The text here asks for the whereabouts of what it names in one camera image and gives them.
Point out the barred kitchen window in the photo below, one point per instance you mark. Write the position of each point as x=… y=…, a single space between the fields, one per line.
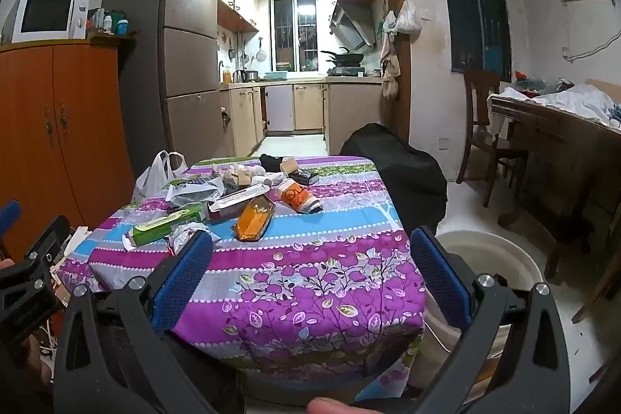
x=293 y=33

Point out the purple floral tablecloth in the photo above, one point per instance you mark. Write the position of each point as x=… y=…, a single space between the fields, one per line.
x=310 y=278

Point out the white wall socket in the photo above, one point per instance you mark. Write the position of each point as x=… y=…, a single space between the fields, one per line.
x=444 y=144

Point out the small brown cardboard box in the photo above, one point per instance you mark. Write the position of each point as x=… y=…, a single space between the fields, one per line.
x=290 y=165

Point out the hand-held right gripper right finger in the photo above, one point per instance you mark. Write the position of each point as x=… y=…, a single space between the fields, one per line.
x=444 y=280

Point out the steel kettle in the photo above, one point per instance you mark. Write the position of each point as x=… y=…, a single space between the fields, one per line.
x=241 y=76

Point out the amber gold packet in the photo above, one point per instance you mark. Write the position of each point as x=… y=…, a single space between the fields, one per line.
x=253 y=220

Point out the hanging white plastic bag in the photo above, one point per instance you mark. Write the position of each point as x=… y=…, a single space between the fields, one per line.
x=408 y=18

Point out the black wok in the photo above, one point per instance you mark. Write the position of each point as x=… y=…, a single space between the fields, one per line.
x=345 y=56

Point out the dark wooden chair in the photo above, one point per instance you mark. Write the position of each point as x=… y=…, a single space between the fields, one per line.
x=480 y=137

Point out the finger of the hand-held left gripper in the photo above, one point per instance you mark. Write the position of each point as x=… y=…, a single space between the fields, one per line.
x=9 y=215
x=46 y=239

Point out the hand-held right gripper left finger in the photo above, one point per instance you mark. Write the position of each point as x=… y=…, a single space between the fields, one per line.
x=182 y=280

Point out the crumpled white paper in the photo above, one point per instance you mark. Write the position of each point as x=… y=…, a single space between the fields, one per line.
x=187 y=237

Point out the white cloth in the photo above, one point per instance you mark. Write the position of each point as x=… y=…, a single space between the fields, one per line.
x=577 y=101

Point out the beige lower kitchen cabinets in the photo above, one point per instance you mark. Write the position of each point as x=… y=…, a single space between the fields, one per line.
x=310 y=106

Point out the person's left hand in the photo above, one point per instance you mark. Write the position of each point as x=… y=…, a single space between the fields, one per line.
x=6 y=263

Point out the large black bag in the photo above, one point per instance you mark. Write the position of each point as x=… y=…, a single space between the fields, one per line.
x=402 y=171

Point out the white plastic bucket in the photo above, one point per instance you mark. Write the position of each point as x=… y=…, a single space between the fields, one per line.
x=485 y=254

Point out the dark wooden table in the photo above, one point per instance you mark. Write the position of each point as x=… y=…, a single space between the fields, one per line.
x=558 y=162

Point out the dark window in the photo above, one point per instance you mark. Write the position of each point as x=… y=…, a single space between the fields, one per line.
x=473 y=21

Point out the white bottle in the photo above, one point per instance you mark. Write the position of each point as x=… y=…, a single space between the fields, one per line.
x=107 y=23

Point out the hanging kitchen cloths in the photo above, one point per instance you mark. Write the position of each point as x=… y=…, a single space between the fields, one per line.
x=390 y=69

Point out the green cardboard box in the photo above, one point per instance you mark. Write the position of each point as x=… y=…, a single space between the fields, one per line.
x=165 y=225

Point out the white microwave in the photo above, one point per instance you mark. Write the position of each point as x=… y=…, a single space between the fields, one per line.
x=46 y=14

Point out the red white cardboard box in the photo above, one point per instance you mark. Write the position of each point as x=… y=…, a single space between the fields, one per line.
x=240 y=199

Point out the teal basin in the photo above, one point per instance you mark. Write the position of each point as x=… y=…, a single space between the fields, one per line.
x=275 y=76

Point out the steel range hood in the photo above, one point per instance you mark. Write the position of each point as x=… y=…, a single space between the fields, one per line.
x=351 y=23

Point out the black cloth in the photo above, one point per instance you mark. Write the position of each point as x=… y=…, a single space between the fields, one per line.
x=272 y=162

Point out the yellow bottle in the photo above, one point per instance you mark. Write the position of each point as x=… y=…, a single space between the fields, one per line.
x=227 y=76

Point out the white tissue wads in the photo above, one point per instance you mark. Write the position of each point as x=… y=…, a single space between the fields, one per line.
x=240 y=174

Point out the gas stove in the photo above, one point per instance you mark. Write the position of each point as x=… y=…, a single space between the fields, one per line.
x=345 y=70

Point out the orange wooden cabinet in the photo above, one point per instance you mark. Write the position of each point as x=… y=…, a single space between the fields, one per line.
x=63 y=137

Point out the small black box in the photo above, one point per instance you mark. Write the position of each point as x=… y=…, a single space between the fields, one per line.
x=304 y=177

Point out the person's right hand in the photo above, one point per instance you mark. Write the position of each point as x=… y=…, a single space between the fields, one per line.
x=329 y=406

